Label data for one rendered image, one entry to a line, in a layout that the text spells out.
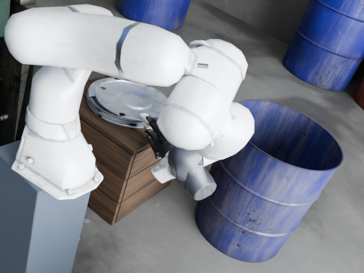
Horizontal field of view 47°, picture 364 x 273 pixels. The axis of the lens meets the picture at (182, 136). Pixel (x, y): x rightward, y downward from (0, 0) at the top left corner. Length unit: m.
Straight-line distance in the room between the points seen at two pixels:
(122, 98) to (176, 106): 0.81
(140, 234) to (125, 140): 0.38
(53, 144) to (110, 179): 0.52
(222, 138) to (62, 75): 0.38
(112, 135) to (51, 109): 0.48
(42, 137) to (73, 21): 0.30
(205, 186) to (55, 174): 0.40
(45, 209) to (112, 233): 0.53
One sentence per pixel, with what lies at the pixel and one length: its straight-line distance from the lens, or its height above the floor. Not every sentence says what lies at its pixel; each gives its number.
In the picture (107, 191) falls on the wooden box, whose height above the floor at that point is 0.13.
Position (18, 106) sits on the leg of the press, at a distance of 1.65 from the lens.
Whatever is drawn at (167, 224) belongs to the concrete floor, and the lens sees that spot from 1.66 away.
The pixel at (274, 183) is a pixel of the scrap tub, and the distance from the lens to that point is 1.40.
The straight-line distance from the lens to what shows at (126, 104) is 1.49.
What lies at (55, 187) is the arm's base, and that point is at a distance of 1.01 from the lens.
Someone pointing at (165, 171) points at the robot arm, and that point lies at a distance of 1.24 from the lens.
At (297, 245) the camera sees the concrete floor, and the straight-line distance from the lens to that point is 1.86.
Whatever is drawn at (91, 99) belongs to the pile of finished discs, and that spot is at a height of 0.38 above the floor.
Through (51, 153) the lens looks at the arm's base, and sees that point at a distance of 0.99.
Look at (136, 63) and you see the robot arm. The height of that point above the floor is 0.84.
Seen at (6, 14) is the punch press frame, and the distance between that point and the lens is 1.52.
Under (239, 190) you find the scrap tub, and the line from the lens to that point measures 1.46.
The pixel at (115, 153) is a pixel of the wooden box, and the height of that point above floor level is 0.30.
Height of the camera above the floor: 1.15
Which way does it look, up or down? 32 degrees down
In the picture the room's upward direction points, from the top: 20 degrees clockwise
